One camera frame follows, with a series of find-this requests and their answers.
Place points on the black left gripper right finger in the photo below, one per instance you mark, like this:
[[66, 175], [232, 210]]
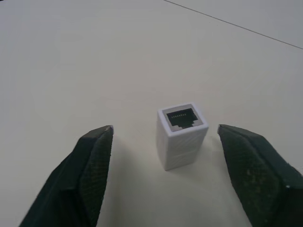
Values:
[[258, 179]]

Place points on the white RJ45 coupler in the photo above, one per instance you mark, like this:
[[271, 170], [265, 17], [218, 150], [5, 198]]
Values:
[[181, 137]]

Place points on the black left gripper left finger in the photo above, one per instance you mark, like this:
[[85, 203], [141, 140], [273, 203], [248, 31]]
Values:
[[71, 184]]

